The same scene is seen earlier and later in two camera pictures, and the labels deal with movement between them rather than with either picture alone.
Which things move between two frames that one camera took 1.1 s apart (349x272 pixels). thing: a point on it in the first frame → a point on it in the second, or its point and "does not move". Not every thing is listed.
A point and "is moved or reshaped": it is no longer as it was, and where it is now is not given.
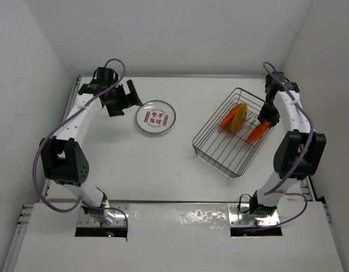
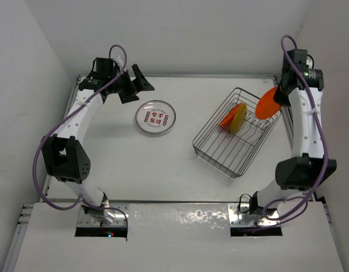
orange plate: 228,121 does not move
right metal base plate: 238,217 does not move
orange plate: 258,132 is moved or reshaped
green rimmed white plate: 156,130 does not move
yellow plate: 239,118 does not move
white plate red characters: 155,117 does not move
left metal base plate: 118,217 does not move
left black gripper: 115,110 → 140,84
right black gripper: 264,117 → 280,99
